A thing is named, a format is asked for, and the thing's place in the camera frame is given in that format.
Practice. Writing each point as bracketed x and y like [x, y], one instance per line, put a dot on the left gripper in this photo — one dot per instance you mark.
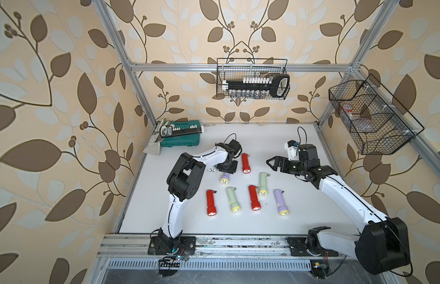
[233, 170]

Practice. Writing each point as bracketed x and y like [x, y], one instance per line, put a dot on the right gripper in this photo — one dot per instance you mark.
[284, 161]

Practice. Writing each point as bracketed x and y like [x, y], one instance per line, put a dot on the purple flashlight back row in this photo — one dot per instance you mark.
[225, 179]

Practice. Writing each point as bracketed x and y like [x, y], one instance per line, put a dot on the red flashlight back row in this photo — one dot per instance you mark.
[246, 169]

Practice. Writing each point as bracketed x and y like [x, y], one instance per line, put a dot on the green flashlight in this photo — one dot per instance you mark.
[235, 206]
[263, 187]

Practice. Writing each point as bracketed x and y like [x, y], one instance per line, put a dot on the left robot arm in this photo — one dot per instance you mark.
[184, 181]

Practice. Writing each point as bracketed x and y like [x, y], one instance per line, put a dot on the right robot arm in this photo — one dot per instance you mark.
[382, 243]

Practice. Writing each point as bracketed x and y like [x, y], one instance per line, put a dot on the green flashlight front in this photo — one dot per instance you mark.
[235, 206]

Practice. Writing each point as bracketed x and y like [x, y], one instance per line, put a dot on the red flashlight front middle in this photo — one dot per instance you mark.
[255, 203]

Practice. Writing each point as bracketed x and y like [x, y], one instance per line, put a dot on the red flashlight front left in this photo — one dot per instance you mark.
[211, 208]

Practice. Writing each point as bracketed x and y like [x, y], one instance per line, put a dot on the purple flashlight front right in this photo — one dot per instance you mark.
[281, 205]

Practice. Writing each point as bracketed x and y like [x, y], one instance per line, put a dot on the green tool case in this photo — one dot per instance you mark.
[188, 140]

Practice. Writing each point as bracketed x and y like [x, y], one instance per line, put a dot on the socket set on case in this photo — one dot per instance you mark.
[167, 131]

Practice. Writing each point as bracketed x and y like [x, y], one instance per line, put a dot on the socket set in basket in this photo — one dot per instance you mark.
[272, 87]

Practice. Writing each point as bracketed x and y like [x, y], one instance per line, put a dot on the folded paper manual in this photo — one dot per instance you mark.
[153, 146]

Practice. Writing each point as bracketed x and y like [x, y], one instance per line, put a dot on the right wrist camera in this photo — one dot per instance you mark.
[292, 148]

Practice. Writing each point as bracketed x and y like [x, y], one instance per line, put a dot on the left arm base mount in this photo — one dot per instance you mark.
[182, 246]

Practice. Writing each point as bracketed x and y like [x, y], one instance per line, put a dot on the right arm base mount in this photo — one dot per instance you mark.
[308, 246]

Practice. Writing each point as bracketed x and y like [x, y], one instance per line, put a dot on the black wire basket centre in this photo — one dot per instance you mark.
[239, 68]

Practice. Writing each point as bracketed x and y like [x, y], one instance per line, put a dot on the black wire basket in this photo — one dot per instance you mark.
[381, 123]
[239, 68]

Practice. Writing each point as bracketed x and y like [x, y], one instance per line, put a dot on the black wire basket right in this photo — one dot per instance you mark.
[381, 123]

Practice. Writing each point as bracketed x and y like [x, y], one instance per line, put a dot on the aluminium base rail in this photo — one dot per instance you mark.
[214, 253]

